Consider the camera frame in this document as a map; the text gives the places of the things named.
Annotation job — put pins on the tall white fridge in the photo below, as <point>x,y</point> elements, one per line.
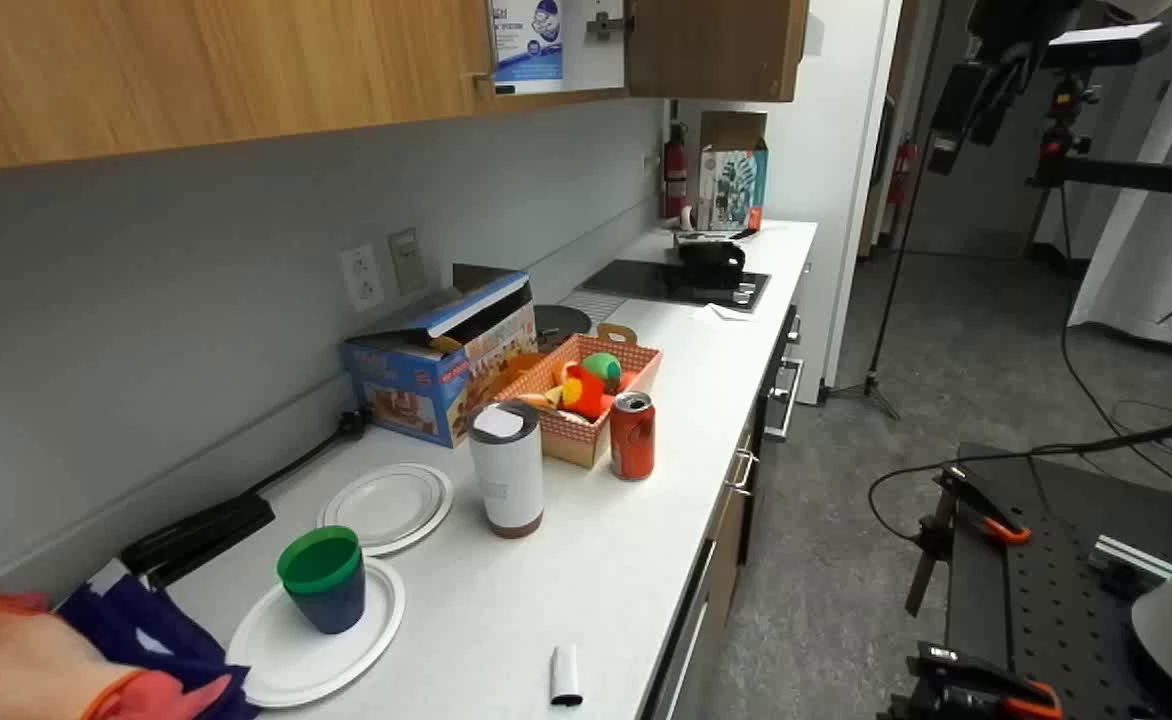
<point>838,202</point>

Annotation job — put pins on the metal door hinge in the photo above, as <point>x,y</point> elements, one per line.
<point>604,26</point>

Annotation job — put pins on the lower kitchen cabinets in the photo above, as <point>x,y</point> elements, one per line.
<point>724,547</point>

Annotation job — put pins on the black pot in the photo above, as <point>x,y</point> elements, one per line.
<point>710,261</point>

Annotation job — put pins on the grey round plate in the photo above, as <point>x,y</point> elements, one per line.
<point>563,327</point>

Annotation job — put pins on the black perforated table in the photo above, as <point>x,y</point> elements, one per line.
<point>1049,602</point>

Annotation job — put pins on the red toy fruit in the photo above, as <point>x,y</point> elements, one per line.
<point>589,397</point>

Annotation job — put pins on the red soda can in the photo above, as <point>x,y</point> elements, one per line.
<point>635,441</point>

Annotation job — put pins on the white fabric drape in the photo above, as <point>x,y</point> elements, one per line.
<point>1157,264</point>

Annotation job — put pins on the white wall outlet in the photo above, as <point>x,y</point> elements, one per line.
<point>360,276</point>

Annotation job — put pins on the beige wall switch plate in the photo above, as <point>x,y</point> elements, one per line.
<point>404,261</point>

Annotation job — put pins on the black induction cooktop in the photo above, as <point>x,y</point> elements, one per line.
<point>646,281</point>

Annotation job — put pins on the wooden cupboard door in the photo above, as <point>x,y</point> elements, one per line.
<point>717,46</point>
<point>209,65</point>

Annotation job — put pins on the green toy ball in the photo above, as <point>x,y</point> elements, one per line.
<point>603,365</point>

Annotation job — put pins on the green cup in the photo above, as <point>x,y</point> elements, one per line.
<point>324,584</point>

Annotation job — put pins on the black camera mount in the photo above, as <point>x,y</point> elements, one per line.
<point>1066,122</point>

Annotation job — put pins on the small white marker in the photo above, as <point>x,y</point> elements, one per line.
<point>567,674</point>

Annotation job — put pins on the black stapler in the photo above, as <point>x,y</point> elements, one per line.
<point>196,538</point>

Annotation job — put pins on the brown cardboard box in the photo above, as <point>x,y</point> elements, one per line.
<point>733,128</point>

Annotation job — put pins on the orange toy fruit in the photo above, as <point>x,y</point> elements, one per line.
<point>555,397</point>

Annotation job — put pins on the red checked cardboard basket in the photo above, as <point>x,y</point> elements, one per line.
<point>577,439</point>

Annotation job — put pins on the white tumbler brown base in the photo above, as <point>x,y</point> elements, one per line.
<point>508,472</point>

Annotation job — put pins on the dark blue cloth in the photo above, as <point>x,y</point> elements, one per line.
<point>148,628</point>

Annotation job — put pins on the red wall fire extinguisher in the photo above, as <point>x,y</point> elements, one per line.
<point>903,173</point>

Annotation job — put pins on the black stereo camera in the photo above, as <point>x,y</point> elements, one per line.
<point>1109,43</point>

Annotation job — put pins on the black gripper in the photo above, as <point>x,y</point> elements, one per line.
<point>969,104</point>

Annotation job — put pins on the blue toy food box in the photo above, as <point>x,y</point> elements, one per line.
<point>425,386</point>

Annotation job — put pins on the aluminium profile bar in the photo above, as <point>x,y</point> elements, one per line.
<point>1138,559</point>

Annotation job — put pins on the thin black light stand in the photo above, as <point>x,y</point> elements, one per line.
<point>914,242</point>

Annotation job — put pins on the blue white package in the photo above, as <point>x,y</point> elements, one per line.
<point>731,186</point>

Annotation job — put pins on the white plate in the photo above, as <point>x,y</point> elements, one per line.
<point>391,506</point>
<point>305,663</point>

